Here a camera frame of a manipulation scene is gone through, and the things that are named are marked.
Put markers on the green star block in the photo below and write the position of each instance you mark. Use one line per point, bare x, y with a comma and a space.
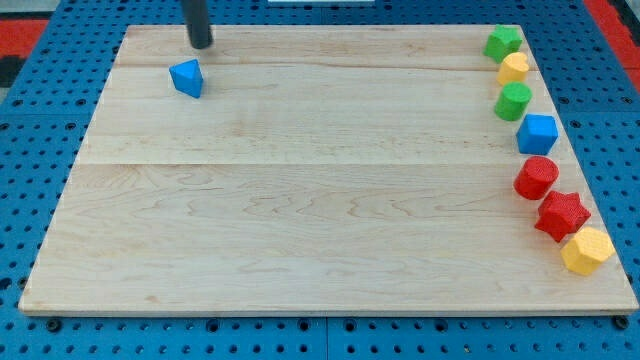
501, 42

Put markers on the blue triangle block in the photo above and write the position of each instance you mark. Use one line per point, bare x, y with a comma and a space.
187, 78

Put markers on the red cylinder block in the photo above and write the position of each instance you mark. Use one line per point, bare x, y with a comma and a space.
536, 177

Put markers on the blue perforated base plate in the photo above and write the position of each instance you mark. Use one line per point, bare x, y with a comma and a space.
49, 106

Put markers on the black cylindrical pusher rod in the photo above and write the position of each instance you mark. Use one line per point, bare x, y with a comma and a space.
197, 22

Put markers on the red star block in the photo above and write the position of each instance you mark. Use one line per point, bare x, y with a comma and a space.
561, 214

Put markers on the yellow hexagon block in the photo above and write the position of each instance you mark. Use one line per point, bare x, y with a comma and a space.
587, 250

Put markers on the green cylinder block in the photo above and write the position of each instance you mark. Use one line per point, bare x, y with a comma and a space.
512, 101

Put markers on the light wooden board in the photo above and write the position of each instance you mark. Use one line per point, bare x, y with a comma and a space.
324, 171

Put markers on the blue cube block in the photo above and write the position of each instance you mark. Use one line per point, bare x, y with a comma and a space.
537, 134

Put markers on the yellow heart block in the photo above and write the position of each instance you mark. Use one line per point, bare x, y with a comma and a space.
514, 68

